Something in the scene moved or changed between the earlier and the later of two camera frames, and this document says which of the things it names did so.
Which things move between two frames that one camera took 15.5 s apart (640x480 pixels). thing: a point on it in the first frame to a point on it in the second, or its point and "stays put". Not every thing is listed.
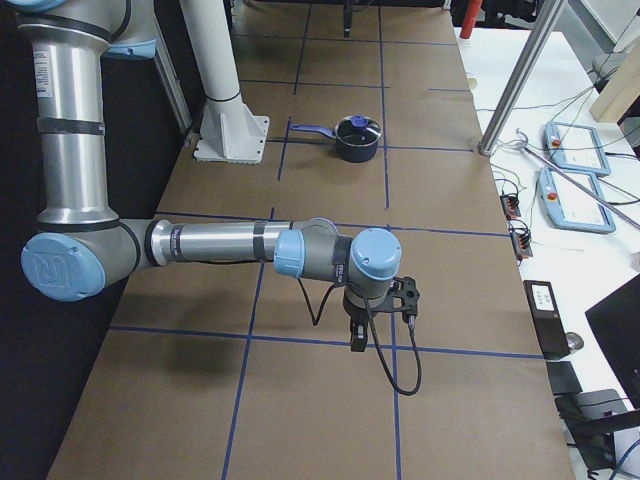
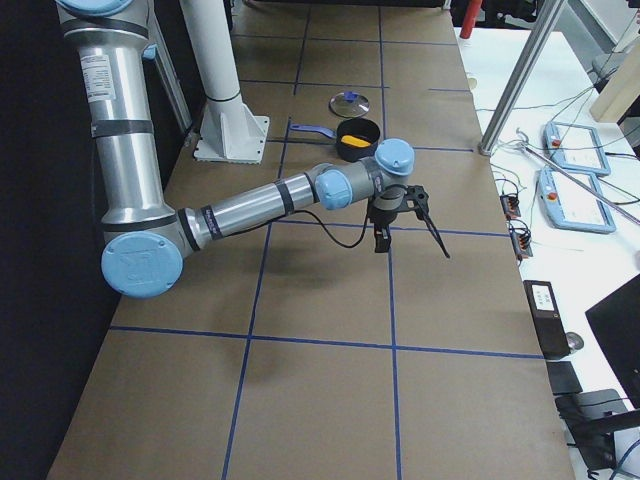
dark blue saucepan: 356,137 stays put
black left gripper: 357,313 to 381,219
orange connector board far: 510,204 stays put
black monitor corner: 616,320 stays put
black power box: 547,318 stays put
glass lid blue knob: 358,130 to 349,104
